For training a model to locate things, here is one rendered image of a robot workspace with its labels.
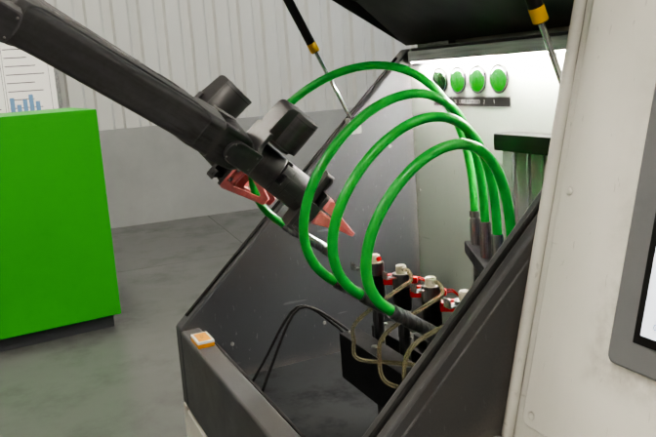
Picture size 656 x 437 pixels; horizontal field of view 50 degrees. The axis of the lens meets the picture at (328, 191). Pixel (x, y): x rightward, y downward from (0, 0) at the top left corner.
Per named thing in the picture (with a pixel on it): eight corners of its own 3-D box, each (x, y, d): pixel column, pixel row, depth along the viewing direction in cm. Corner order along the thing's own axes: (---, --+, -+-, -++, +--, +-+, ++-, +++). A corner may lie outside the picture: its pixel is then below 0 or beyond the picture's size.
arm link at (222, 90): (165, 105, 129) (150, 97, 120) (210, 60, 128) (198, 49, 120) (211, 151, 128) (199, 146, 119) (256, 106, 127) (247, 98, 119)
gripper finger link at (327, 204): (367, 226, 108) (320, 189, 106) (338, 263, 108) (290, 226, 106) (357, 218, 115) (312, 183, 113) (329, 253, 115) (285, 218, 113)
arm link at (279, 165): (234, 160, 110) (233, 169, 104) (263, 126, 109) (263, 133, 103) (269, 187, 111) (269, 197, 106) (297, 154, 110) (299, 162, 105)
